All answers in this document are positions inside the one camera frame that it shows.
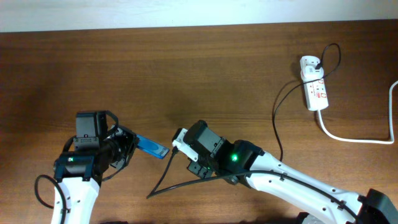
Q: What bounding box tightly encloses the right camera black cable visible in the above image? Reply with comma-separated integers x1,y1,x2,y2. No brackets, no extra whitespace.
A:
146,146,361,222

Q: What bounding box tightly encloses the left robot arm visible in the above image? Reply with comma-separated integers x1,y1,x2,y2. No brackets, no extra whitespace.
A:
51,111,139,223

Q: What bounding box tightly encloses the blue Samsung Galaxy smartphone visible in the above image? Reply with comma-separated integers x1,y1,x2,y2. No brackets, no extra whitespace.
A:
137,134,170,159

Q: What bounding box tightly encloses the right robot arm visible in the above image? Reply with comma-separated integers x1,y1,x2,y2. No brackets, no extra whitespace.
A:
182,120,397,223

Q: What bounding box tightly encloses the white USB charger plug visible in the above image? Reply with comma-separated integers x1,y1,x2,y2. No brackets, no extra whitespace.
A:
300,60,324,82

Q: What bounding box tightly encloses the white power strip cord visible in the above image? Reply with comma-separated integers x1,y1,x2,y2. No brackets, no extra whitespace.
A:
316,80,398,145

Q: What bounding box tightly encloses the left camera black cable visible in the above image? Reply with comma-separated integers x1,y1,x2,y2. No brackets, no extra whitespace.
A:
34,111,131,224

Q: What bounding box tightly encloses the white power strip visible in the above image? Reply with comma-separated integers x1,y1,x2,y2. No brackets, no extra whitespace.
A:
300,55,328,111

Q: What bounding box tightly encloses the camera black cable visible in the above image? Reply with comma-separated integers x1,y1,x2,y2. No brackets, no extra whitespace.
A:
34,111,131,224
146,146,361,222

